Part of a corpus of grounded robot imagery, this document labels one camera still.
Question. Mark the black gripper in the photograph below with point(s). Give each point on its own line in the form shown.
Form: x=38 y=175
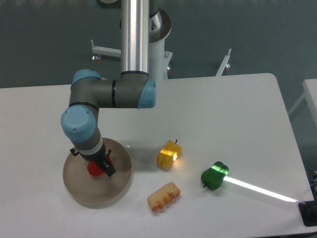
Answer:
x=97 y=155

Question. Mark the red toy bell pepper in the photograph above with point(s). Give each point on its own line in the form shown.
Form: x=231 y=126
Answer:
x=94 y=169

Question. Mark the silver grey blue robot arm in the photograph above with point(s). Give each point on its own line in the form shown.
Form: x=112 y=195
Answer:
x=134 y=88

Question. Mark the beige round plate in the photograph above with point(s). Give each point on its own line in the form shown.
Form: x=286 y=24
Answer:
x=101 y=191

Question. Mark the yellow toy bell pepper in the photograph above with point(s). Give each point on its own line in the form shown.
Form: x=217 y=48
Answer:
x=169 y=154

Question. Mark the green toy bell pepper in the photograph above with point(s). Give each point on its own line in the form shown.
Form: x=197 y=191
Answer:
x=213 y=177

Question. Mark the orange toy bread piece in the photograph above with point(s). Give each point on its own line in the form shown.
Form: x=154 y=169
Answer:
x=163 y=196

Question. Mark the black box at table edge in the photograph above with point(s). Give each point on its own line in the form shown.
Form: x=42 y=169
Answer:
x=308 y=211

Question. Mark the white side table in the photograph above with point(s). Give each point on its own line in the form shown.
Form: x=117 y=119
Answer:
x=309 y=97

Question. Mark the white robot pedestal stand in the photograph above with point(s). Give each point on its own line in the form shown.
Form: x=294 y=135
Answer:
x=158 y=57

